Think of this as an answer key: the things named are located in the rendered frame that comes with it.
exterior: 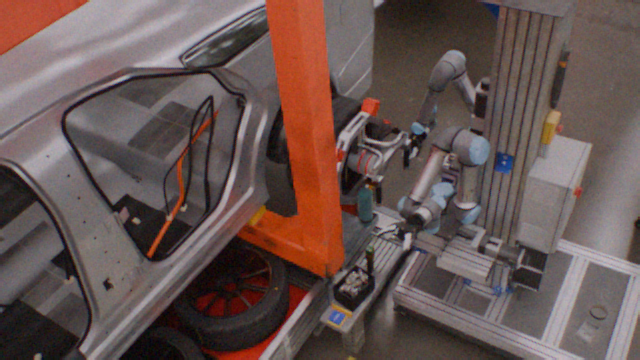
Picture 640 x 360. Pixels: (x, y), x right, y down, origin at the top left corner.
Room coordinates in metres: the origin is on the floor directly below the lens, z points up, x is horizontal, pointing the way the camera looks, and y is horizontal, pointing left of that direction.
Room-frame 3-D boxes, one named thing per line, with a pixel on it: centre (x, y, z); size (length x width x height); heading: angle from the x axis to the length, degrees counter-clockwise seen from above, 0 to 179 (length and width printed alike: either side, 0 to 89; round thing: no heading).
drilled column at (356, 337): (1.97, -0.10, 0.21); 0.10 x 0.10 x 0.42; 53
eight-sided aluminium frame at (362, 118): (2.67, -0.24, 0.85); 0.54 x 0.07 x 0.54; 143
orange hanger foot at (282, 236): (2.39, 0.28, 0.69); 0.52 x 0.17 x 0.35; 53
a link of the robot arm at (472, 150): (2.07, -0.71, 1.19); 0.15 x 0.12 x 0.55; 40
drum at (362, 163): (2.63, -0.30, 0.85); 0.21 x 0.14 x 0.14; 53
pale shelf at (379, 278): (2.00, -0.11, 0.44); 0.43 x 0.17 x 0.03; 143
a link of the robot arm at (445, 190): (2.17, -0.62, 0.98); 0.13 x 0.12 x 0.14; 40
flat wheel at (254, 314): (2.17, 0.58, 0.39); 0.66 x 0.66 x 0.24
